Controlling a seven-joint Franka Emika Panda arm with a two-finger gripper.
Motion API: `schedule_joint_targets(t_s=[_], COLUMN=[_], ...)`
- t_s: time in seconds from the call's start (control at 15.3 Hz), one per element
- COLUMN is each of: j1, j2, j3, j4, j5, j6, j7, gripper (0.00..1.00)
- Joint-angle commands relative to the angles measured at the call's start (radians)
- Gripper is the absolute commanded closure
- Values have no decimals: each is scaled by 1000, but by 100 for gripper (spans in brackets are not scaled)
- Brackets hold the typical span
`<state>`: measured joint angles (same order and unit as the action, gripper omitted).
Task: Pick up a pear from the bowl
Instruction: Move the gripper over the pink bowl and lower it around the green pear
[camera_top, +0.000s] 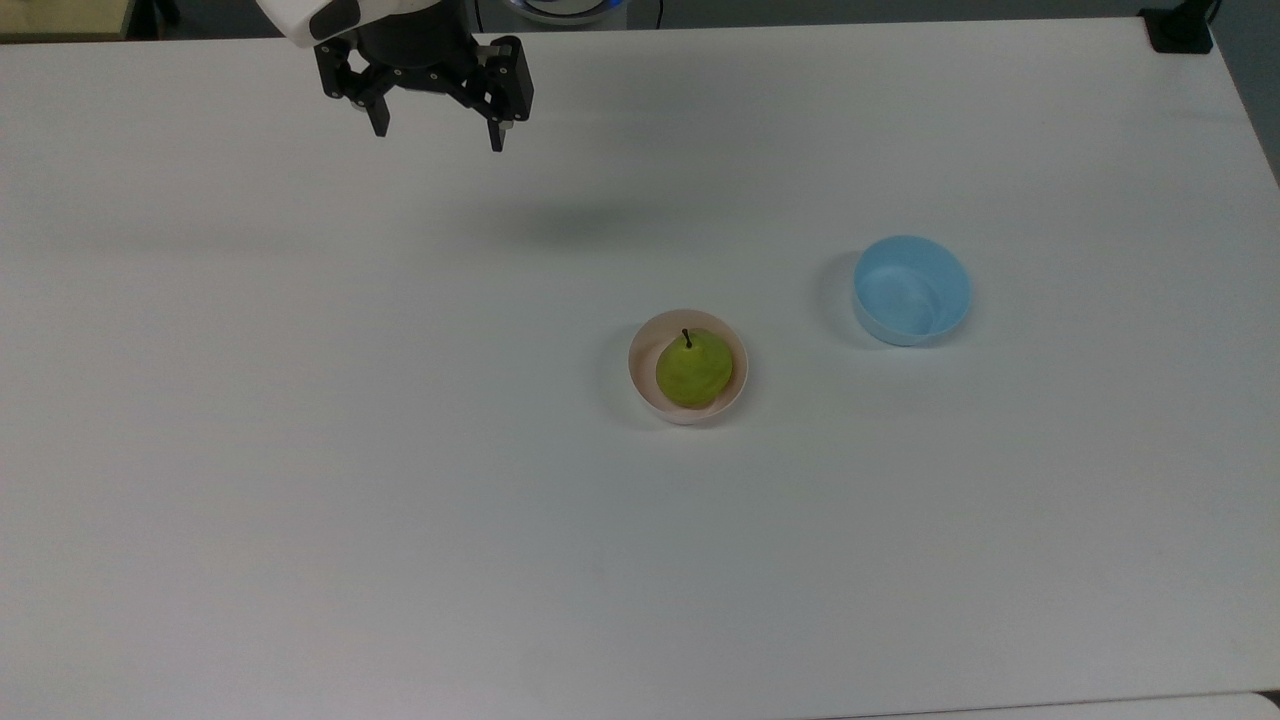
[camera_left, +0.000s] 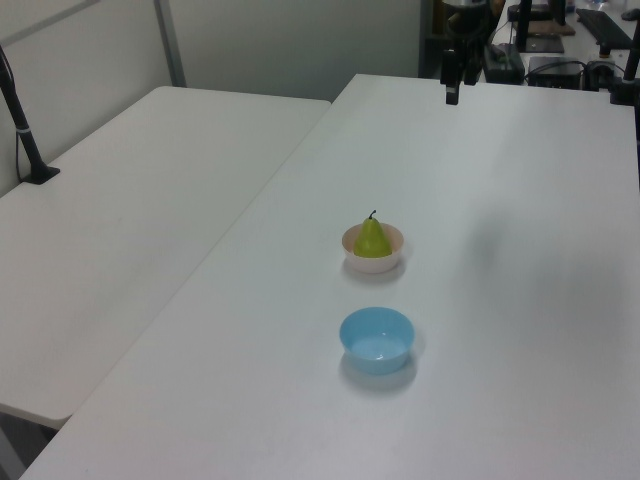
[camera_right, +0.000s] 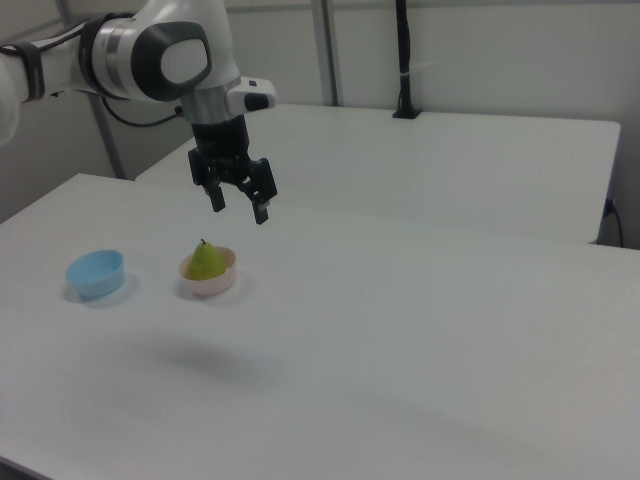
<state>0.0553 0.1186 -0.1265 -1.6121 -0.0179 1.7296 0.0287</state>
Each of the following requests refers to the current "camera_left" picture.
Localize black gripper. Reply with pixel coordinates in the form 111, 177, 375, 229
440, 0, 490, 107

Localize green pear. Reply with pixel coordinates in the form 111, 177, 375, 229
353, 209, 392, 259

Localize pink bowl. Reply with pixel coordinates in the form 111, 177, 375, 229
341, 222, 406, 274

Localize blue bowl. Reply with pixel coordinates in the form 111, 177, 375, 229
339, 306, 416, 377

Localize black monitor stand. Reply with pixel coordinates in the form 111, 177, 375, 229
514, 0, 567, 55

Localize black electronics box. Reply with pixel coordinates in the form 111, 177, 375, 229
527, 55, 587, 89

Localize black keyboard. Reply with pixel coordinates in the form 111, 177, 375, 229
574, 6, 634, 51

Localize black clamp stand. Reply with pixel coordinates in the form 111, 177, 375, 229
606, 28, 640, 107

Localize white side table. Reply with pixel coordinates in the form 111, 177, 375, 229
0, 85, 333, 430

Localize grey metal partition post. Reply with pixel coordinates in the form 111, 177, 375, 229
152, 0, 188, 89

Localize black camera stand pole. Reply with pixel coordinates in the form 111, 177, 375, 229
0, 43, 62, 187

